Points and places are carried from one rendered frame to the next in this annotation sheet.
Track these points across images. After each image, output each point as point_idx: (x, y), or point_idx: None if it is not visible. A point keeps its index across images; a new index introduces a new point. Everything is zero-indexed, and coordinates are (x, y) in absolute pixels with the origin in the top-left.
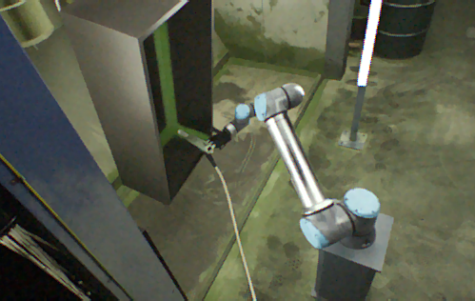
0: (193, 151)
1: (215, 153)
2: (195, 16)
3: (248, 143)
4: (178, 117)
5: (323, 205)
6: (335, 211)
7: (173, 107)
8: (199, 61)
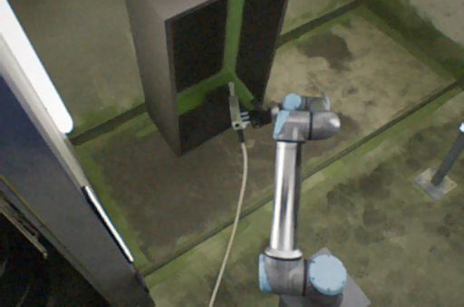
0: None
1: None
2: None
3: None
4: (236, 68)
5: (284, 254)
6: (294, 267)
7: (235, 56)
8: (266, 30)
